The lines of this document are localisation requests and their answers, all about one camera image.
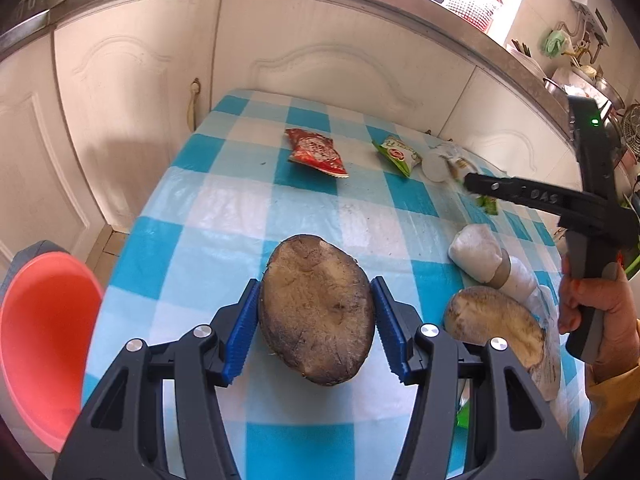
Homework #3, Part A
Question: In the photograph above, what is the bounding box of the white cabinet door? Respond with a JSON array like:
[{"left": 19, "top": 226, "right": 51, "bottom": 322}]
[
  {"left": 52, "top": 0, "right": 223, "bottom": 236},
  {"left": 447, "top": 65, "right": 576, "bottom": 171},
  {"left": 0, "top": 30, "right": 113, "bottom": 271},
  {"left": 212, "top": 0, "right": 478, "bottom": 136}
]

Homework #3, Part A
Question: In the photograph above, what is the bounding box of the white plastic wrapper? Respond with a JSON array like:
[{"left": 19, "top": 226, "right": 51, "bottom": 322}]
[{"left": 520, "top": 285, "right": 563, "bottom": 403}]

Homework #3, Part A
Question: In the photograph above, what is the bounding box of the person's right hand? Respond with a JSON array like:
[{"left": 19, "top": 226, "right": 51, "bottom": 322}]
[{"left": 557, "top": 252, "right": 640, "bottom": 386}]

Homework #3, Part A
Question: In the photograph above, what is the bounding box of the green cloth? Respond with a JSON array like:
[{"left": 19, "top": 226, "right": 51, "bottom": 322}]
[{"left": 542, "top": 29, "right": 571, "bottom": 58}]

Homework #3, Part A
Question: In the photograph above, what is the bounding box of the small fan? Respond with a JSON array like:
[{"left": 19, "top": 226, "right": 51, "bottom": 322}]
[{"left": 620, "top": 105, "right": 640, "bottom": 166}]

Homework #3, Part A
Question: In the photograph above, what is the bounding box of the small brown taro half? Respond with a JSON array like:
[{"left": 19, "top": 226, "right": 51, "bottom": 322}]
[{"left": 443, "top": 286, "right": 547, "bottom": 378}]

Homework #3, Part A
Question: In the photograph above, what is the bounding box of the green snack packet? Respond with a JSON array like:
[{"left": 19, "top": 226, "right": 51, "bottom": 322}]
[{"left": 371, "top": 135, "right": 423, "bottom": 178}]

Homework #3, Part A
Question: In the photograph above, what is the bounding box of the steel bowl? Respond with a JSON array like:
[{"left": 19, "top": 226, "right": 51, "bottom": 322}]
[{"left": 542, "top": 67, "right": 626, "bottom": 113}]

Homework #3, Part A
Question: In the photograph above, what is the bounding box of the grey stool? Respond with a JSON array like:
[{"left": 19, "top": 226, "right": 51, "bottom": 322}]
[{"left": 0, "top": 240, "right": 71, "bottom": 291}]

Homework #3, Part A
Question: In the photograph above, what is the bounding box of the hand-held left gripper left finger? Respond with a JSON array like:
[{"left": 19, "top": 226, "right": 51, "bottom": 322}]
[{"left": 52, "top": 277, "right": 261, "bottom": 480}]

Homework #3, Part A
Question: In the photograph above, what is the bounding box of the brass cabinet handle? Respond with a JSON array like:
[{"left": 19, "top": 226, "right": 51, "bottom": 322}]
[{"left": 186, "top": 78, "right": 202, "bottom": 131}]

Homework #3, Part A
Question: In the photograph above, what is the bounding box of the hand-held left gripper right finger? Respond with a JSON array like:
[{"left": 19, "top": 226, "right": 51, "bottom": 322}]
[{"left": 369, "top": 276, "right": 583, "bottom": 480}]

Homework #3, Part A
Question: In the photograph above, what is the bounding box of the blue checkered tablecloth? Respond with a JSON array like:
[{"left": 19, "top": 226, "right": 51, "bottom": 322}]
[{"left": 82, "top": 89, "right": 593, "bottom": 480}]

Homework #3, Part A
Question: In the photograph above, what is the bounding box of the orange plastic basin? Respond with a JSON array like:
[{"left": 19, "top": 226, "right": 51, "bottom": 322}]
[{"left": 0, "top": 252, "right": 106, "bottom": 453}]

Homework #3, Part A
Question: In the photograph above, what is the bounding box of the clear plastic wrapped packet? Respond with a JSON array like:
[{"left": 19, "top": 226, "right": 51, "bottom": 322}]
[{"left": 421, "top": 142, "right": 473, "bottom": 183}]

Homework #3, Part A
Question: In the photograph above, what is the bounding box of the white paper roll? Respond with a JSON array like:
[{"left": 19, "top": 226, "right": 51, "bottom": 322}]
[{"left": 447, "top": 225, "right": 551, "bottom": 311}]

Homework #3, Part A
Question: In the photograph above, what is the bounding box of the person's right forearm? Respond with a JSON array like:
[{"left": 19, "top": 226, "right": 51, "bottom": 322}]
[{"left": 580, "top": 360, "right": 640, "bottom": 476}]

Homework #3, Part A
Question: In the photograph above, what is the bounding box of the red snack packet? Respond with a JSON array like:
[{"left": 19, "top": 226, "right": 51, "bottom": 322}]
[{"left": 285, "top": 128, "right": 350, "bottom": 179}]

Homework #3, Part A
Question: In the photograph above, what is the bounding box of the steel gas stove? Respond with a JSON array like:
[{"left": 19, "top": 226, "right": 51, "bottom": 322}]
[{"left": 0, "top": 0, "right": 53, "bottom": 43}]

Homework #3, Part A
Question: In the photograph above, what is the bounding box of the large brown taro half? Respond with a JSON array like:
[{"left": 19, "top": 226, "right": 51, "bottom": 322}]
[{"left": 257, "top": 234, "right": 376, "bottom": 387}]

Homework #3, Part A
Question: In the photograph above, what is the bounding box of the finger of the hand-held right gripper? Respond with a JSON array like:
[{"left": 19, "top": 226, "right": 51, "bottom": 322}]
[{"left": 464, "top": 172, "right": 528, "bottom": 207}]

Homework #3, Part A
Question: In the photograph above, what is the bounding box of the red plastic basket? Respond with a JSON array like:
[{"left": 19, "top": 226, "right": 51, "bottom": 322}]
[{"left": 445, "top": 0, "right": 503, "bottom": 36}]

